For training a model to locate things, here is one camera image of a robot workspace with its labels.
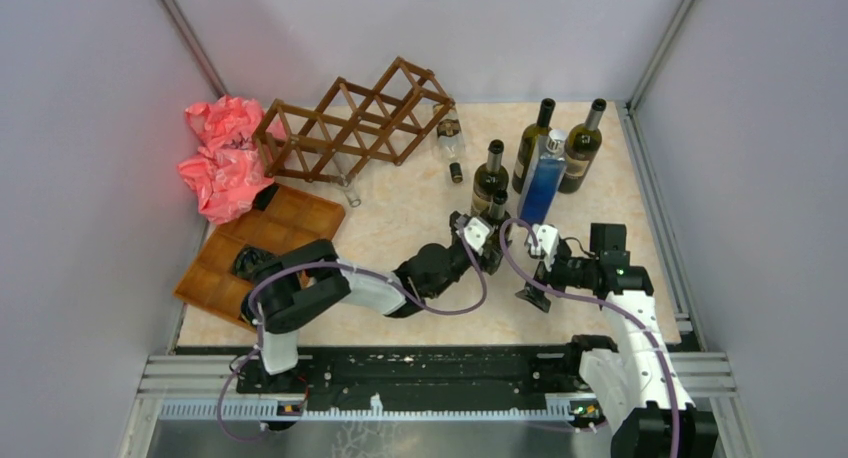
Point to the pink plastic bag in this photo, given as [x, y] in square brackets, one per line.
[225, 173]

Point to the rolled dark belt upper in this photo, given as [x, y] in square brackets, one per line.
[247, 260]

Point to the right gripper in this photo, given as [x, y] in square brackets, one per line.
[535, 296]

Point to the clear labelled liquor bottle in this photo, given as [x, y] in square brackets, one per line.
[451, 143]

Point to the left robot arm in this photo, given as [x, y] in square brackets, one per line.
[293, 289]

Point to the wooden compartment tray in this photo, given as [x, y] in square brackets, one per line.
[287, 219]

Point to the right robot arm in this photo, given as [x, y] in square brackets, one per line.
[641, 396]

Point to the blue square glass bottle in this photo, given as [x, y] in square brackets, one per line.
[545, 171]

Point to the dark wine bottle back right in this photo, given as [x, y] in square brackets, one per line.
[582, 145]

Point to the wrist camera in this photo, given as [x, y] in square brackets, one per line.
[542, 244]
[475, 233]

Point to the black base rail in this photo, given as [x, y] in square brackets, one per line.
[477, 383]

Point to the clear glass bottle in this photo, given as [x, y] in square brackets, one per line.
[344, 181]

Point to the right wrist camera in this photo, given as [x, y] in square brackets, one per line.
[542, 244]

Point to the dark green wine bottle middle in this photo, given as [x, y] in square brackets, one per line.
[489, 178]

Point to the dark wine bottle back left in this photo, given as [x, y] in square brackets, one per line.
[528, 140]

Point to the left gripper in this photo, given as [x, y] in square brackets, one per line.
[489, 264]

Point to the dark green wine bottle front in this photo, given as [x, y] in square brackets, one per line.
[496, 215]

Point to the dark green wine bottle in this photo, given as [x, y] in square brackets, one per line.
[489, 178]
[496, 215]

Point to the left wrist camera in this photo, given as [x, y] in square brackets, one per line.
[475, 233]

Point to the brown wooden wine rack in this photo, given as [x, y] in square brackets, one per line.
[352, 126]

